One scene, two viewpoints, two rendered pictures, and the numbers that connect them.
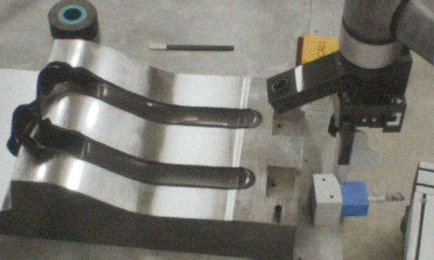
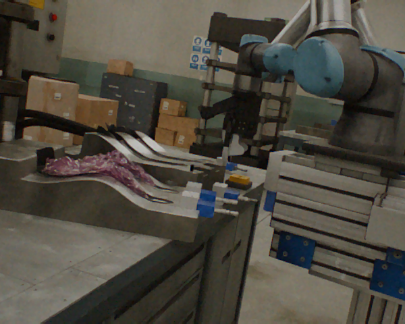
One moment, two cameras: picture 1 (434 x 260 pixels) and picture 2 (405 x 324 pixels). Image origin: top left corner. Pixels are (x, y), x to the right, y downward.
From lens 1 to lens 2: 0.99 m
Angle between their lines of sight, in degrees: 44
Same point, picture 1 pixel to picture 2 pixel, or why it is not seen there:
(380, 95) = (247, 115)
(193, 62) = not seen: hidden behind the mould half
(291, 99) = (208, 110)
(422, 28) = (260, 48)
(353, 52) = (236, 81)
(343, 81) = (232, 102)
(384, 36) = (248, 71)
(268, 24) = not seen: hidden behind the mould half
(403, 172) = not seen: outside the picture
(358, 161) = (233, 150)
